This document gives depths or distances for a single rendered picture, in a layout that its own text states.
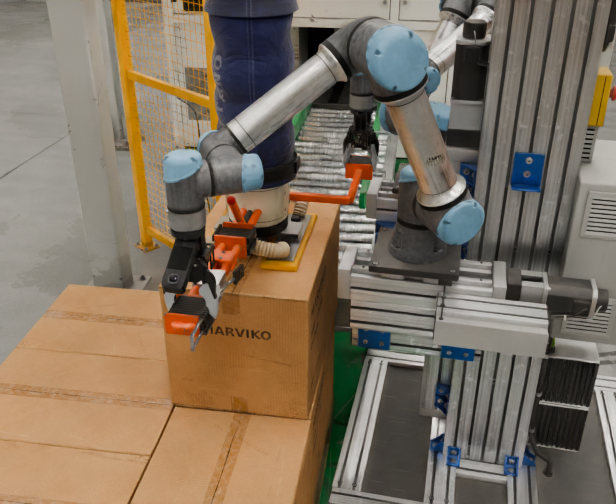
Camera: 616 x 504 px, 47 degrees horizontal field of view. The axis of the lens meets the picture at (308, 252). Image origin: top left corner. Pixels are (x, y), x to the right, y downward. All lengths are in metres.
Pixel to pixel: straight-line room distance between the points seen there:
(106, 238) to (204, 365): 1.66
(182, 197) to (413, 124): 0.50
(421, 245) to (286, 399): 0.58
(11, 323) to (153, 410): 1.66
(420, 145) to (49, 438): 1.27
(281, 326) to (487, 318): 0.52
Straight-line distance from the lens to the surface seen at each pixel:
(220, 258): 1.72
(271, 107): 1.53
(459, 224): 1.64
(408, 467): 2.42
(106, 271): 3.67
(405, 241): 1.80
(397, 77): 1.43
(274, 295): 1.84
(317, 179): 3.59
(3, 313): 3.78
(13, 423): 2.21
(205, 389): 2.07
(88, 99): 3.32
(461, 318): 1.78
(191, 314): 1.51
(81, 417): 2.17
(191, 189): 1.39
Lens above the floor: 1.92
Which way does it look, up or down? 29 degrees down
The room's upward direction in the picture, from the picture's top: straight up
